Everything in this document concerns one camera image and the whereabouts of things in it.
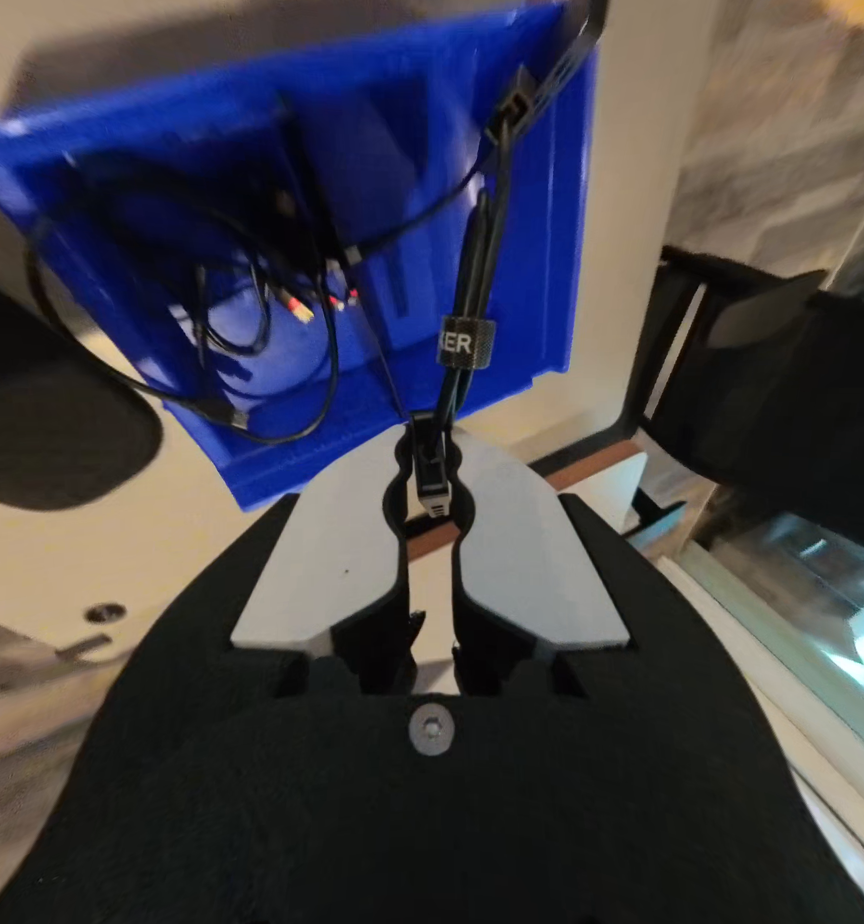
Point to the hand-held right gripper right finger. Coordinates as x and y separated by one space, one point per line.
540 563

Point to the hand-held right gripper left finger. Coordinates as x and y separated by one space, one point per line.
309 563

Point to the black frame furniture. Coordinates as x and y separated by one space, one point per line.
800 375

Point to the blue plastic bin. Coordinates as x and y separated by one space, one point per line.
540 289

